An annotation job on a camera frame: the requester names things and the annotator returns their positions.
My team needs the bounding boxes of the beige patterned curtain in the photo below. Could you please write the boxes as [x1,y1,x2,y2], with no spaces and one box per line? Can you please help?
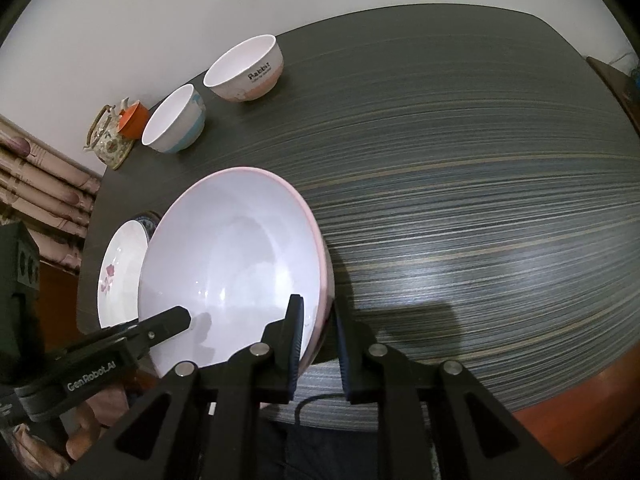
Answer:
[0,117,101,273]

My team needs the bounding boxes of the white plate pink flowers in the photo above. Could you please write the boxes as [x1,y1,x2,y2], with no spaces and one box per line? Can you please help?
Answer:
[96,220,149,328]

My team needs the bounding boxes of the white bowl blue base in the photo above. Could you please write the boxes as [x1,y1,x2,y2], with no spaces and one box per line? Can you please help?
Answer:
[141,84,206,154]

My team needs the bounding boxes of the orange lidded tea cup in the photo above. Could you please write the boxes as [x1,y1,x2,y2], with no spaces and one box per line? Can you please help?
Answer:
[117,101,150,140]

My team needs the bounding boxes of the large blue floral plate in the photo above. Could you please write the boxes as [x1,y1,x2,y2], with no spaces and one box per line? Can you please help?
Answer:
[134,211,160,238]

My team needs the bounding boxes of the person's left hand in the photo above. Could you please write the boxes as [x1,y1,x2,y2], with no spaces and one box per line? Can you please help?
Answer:
[1,375,139,479]

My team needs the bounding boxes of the white bowl pink base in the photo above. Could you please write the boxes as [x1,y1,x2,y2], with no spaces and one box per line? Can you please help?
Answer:
[203,34,284,102]

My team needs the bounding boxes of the floral ceramic teapot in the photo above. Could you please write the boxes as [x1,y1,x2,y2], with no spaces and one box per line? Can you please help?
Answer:
[84,98,134,170]

